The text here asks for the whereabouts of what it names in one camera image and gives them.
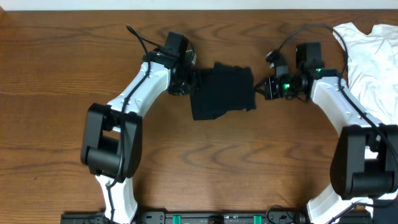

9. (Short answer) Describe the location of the black t-shirt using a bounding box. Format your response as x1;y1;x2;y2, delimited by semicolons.
190;62;256;121

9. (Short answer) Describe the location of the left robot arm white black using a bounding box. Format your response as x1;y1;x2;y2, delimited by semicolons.
81;50;197;223

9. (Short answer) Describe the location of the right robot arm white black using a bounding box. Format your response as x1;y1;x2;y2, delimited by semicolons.
255;50;397;223

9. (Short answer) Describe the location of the white garment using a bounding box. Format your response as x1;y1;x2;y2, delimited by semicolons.
333;22;397;124

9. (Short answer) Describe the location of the dark object bottom right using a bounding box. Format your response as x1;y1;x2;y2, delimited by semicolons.
373;200;398;224

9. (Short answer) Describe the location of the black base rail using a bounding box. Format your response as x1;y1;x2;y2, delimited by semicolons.
60;208;373;224

